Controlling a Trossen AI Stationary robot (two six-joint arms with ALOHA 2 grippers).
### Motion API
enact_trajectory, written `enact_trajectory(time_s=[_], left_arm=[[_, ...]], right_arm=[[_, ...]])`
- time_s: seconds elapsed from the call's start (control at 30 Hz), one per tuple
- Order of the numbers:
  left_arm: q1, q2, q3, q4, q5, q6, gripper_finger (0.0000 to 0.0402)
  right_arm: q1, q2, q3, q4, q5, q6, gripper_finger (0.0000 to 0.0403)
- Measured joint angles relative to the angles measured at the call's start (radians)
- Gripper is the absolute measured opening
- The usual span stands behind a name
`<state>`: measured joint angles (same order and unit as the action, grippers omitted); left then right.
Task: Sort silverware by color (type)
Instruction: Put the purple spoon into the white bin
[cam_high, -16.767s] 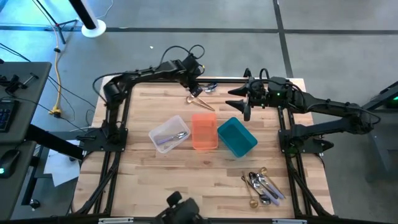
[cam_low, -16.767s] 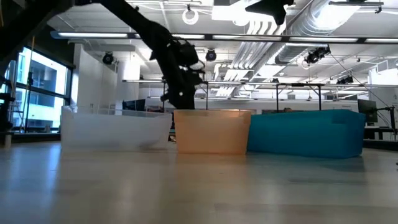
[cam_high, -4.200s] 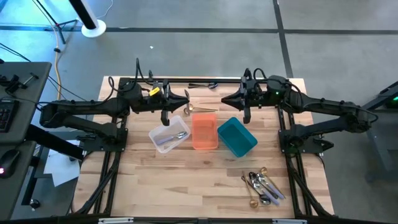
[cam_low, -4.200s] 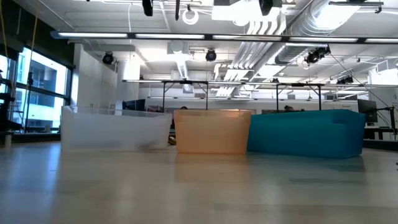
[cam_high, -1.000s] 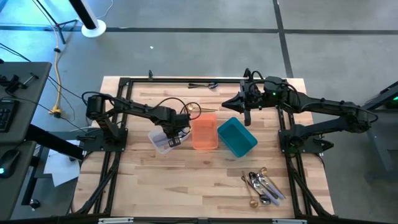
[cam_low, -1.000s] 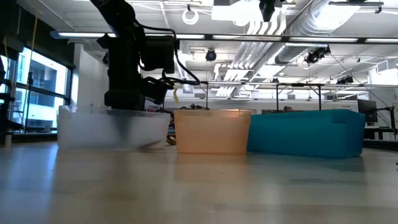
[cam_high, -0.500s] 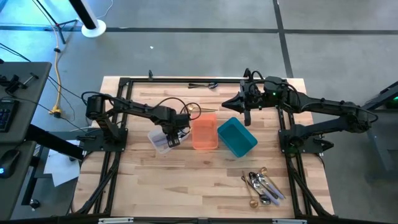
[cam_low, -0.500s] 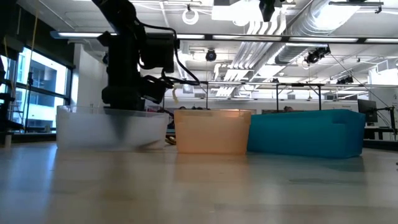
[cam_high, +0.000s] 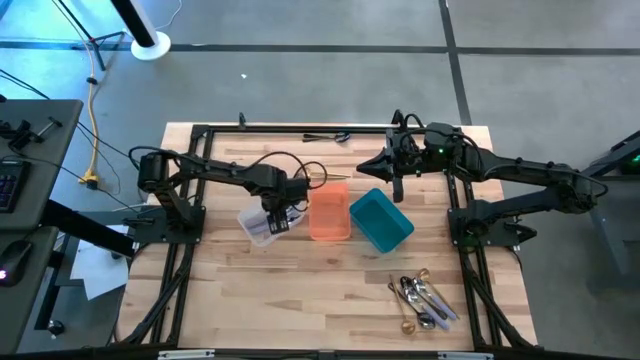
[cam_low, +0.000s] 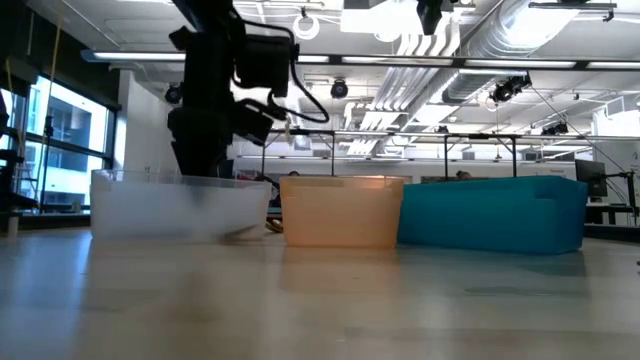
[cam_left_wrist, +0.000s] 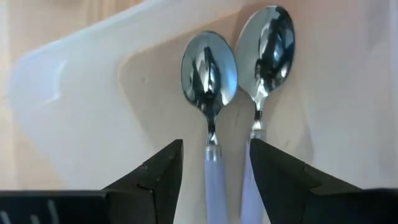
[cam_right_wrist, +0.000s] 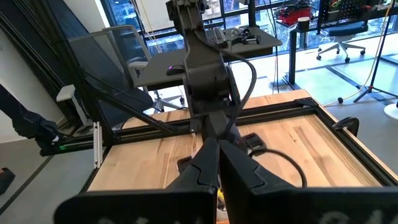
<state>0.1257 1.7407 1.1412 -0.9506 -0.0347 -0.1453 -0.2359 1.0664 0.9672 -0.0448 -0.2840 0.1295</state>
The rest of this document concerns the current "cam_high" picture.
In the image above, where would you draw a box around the dark grey desk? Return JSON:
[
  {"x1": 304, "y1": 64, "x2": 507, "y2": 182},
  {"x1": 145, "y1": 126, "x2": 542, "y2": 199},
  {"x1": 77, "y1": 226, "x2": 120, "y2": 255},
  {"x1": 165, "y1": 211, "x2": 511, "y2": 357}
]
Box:
[
  {"x1": 0, "y1": 227, "x2": 60, "y2": 355},
  {"x1": 0, "y1": 98, "x2": 85, "y2": 231}
]

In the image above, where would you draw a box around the white paper sheet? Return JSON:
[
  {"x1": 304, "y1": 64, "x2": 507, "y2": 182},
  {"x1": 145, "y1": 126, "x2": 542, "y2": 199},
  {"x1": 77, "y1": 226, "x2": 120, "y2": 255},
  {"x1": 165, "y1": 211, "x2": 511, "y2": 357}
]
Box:
[{"x1": 68, "y1": 223, "x2": 132, "y2": 302}]

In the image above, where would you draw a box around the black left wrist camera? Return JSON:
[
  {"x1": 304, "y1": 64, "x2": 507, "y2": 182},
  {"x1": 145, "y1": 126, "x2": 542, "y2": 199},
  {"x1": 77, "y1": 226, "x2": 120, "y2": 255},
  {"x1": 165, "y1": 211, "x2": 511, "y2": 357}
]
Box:
[{"x1": 285, "y1": 177, "x2": 311, "y2": 202}]

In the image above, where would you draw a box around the white round stand base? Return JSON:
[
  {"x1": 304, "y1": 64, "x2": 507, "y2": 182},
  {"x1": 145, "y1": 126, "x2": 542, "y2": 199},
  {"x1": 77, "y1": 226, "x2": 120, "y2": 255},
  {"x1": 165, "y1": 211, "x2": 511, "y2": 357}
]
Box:
[{"x1": 130, "y1": 29, "x2": 173, "y2": 62}]

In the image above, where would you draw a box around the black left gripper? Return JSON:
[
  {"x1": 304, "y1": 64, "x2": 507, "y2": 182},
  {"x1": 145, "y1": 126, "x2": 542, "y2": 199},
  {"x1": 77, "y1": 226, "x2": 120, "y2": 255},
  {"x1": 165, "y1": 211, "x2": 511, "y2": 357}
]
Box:
[{"x1": 260, "y1": 177, "x2": 301, "y2": 235}]

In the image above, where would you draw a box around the clear plastic bin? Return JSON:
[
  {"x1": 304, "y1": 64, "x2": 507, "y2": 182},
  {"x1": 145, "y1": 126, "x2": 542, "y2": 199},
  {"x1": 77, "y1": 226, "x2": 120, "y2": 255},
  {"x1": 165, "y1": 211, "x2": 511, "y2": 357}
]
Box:
[{"x1": 236, "y1": 197, "x2": 307, "y2": 249}]

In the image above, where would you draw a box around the orange plastic bin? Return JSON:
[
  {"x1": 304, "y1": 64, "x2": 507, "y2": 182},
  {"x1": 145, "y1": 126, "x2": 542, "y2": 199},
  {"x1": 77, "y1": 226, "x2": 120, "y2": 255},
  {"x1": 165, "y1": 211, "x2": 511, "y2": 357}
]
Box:
[{"x1": 308, "y1": 181, "x2": 352, "y2": 243}]

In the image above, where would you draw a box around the black tripod stand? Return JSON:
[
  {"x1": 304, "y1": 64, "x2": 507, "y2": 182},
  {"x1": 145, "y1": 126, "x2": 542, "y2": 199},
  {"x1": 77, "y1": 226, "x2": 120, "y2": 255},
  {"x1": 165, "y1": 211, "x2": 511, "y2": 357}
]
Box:
[{"x1": 52, "y1": 0, "x2": 126, "y2": 72}]

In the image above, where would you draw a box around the black clamp tool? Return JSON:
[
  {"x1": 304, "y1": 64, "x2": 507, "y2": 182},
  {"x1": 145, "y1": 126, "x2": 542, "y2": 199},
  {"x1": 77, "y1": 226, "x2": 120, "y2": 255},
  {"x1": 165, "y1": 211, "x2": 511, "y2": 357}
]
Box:
[{"x1": 0, "y1": 115, "x2": 65, "y2": 152}]

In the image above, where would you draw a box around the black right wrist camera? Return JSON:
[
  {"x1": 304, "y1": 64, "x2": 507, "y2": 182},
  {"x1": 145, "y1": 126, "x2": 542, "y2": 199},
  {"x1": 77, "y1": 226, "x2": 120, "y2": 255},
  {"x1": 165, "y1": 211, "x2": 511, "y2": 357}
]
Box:
[{"x1": 399, "y1": 130, "x2": 427, "y2": 164}]

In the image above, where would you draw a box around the black stand with green light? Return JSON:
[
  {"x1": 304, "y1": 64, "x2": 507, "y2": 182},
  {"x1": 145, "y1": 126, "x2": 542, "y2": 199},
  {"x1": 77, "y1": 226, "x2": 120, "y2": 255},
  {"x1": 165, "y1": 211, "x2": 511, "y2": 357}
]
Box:
[{"x1": 582, "y1": 128, "x2": 640, "y2": 291}]

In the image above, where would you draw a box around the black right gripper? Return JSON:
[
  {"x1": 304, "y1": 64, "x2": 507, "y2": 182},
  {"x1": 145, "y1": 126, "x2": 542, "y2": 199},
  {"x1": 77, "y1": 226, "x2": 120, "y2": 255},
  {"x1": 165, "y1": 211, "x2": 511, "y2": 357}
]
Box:
[{"x1": 355, "y1": 128, "x2": 429, "y2": 204}]

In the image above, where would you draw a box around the black keyboard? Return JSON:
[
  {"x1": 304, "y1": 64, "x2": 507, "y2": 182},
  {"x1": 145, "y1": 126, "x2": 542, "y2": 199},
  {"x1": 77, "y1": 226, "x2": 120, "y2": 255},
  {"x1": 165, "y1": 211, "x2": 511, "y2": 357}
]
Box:
[{"x1": 0, "y1": 159, "x2": 32, "y2": 215}]

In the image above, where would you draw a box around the black computer mouse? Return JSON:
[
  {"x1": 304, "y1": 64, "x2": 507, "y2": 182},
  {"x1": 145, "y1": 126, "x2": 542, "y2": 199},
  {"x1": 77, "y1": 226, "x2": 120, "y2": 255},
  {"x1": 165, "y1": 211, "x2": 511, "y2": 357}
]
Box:
[{"x1": 0, "y1": 239, "x2": 33, "y2": 288}]

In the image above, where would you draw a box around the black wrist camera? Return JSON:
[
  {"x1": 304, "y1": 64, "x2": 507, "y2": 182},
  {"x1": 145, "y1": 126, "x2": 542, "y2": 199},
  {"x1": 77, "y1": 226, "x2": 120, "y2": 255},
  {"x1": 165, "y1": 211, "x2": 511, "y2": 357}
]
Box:
[
  {"x1": 399, "y1": 130, "x2": 427, "y2": 164},
  {"x1": 285, "y1": 177, "x2": 311, "y2": 202}
]

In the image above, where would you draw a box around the teal plastic bin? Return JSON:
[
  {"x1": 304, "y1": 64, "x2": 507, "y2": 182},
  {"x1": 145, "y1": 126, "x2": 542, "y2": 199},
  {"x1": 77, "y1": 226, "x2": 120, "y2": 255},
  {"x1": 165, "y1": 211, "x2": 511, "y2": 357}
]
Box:
[{"x1": 348, "y1": 187, "x2": 416, "y2": 255}]

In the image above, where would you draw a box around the black pole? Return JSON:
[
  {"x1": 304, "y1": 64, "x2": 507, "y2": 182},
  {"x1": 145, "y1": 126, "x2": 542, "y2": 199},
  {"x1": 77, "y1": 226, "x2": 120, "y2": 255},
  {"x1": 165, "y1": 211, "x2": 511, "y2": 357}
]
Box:
[{"x1": 109, "y1": 0, "x2": 158, "y2": 49}]

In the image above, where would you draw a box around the thin white cable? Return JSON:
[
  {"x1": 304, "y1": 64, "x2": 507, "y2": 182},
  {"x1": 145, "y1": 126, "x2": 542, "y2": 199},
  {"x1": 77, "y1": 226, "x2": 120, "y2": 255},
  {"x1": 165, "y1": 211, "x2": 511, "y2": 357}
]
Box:
[{"x1": 153, "y1": 0, "x2": 184, "y2": 32}]

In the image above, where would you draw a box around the silver aluminium bracket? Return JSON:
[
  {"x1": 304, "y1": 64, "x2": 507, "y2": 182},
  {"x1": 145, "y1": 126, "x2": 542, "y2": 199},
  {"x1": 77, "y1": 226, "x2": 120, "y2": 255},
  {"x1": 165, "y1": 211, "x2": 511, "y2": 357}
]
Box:
[
  {"x1": 437, "y1": 351, "x2": 495, "y2": 360},
  {"x1": 157, "y1": 348, "x2": 217, "y2": 360}
]

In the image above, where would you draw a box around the yellow extension cable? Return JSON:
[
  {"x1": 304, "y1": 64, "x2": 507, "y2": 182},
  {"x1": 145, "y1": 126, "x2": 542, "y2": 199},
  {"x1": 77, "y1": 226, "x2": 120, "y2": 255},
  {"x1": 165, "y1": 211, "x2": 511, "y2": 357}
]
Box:
[{"x1": 82, "y1": 0, "x2": 102, "y2": 191}]

